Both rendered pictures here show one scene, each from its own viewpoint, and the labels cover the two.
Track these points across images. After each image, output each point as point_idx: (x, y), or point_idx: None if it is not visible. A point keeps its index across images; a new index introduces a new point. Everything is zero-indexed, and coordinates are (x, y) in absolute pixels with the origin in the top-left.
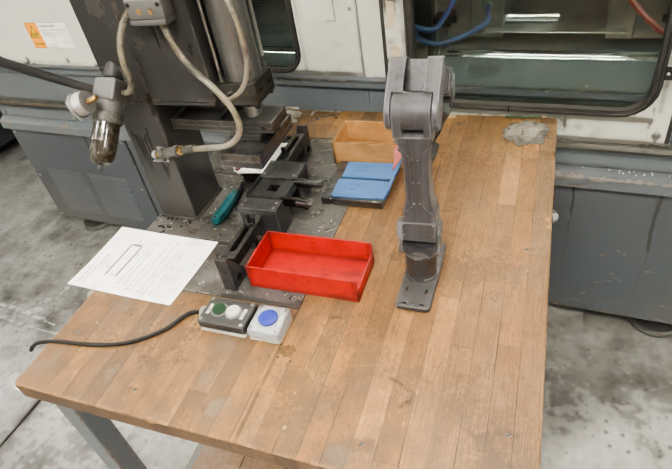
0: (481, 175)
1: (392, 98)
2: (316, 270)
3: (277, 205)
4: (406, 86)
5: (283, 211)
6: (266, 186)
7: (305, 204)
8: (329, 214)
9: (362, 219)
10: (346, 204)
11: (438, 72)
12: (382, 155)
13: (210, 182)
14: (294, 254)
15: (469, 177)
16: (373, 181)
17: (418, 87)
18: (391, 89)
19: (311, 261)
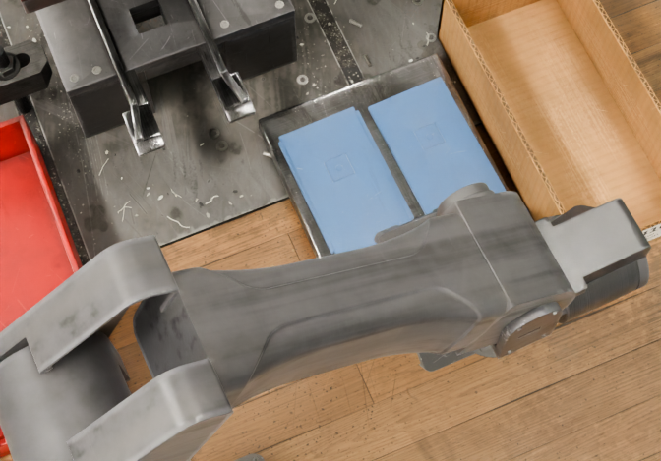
0: (636, 447)
1: (14, 356)
2: (25, 297)
3: (90, 80)
4: (143, 332)
5: (111, 94)
6: None
7: (133, 141)
8: (232, 176)
9: (263, 267)
10: (287, 191)
11: (135, 447)
12: (510, 147)
13: None
14: (45, 208)
15: (606, 421)
16: (397, 199)
17: (157, 373)
18: (30, 333)
19: (46, 263)
